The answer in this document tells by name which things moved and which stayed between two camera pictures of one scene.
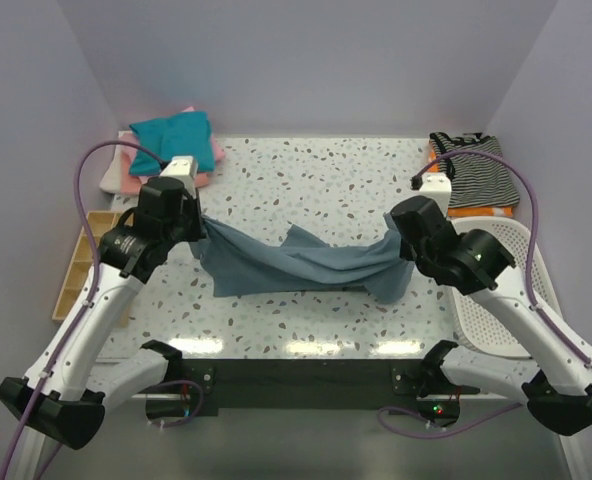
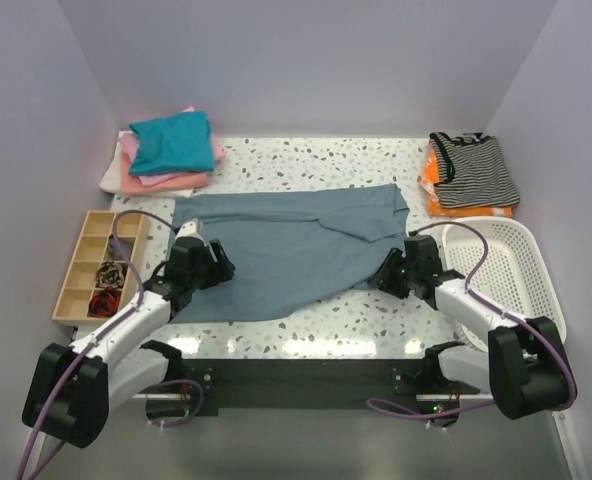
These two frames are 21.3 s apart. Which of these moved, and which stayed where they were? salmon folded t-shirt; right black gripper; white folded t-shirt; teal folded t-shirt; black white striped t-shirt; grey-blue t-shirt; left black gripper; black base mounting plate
Moved: left black gripper; right black gripper; grey-blue t-shirt
Stayed: black white striped t-shirt; white folded t-shirt; black base mounting plate; salmon folded t-shirt; teal folded t-shirt
